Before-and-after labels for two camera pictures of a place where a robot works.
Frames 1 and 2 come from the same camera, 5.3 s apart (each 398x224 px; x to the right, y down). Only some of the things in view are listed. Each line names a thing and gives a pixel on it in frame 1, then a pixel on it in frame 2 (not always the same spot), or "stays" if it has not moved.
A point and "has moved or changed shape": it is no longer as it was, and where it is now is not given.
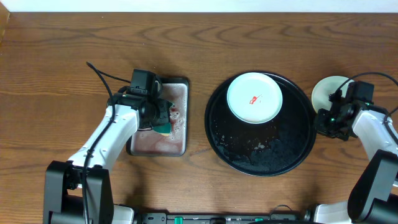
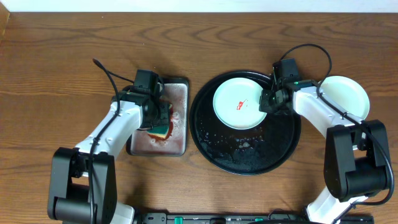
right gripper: x=321 y=126 -> x=265 y=106
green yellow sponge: x=164 y=129 has moved or changed shape
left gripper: x=163 y=113 stays
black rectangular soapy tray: x=148 y=142 stays
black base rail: x=224 y=218 stays
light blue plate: x=254 y=98 has moved or changed shape
